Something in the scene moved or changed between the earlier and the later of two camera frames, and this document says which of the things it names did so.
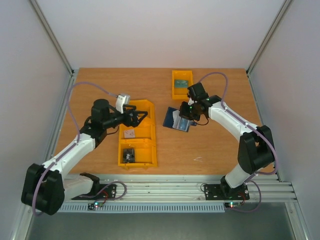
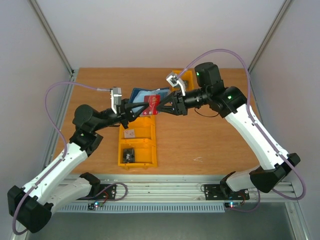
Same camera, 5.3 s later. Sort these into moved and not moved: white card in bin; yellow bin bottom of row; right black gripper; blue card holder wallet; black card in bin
Moved: blue card holder wallet; right black gripper
Not moved: white card in bin; black card in bin; yellow bin bottom of row
